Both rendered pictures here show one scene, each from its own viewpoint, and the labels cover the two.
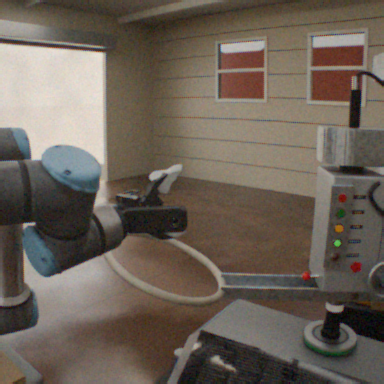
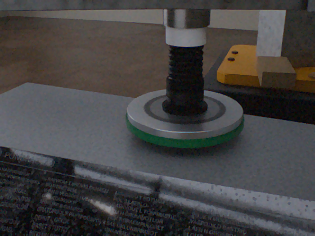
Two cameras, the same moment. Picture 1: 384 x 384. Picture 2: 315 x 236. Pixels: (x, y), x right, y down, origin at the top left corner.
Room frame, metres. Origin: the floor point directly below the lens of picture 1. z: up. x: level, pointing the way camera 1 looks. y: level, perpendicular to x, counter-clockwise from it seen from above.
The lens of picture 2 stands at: (0.65, -0.37, 1.14)
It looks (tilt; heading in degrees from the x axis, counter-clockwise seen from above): 24 degrees down; 346
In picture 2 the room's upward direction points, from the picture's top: 1 degrees counter-clockwise
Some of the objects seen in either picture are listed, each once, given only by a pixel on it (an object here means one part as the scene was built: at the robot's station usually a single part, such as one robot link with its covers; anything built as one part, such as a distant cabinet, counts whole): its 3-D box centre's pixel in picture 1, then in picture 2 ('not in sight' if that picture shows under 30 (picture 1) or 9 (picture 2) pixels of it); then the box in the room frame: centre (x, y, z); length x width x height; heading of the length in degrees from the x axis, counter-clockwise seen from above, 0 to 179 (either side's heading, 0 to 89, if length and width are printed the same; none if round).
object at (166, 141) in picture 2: (329, 335); (184, 112); (1.24, -0.57, 0.88); 0.22 x 0.22 x 0.04
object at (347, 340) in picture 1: (330, 335); (184, 110); (1.24, -0.57, 0.88); 0.21 x 0.21 x 0.01
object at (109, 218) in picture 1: (101, 229); not in sight; (0.65, 0.16, 1.53); 0.09 x 0.05 x 0.10; 50
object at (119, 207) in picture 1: (130, 215); not in sight; (0.72, 0.11, 1.54); 0.12 x 0.09 x 0.08; 140
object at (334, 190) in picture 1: (337, 227); not in sight; (1.13, -0.49, 1.38); 0.08 x 0.03 x 0.28; 85
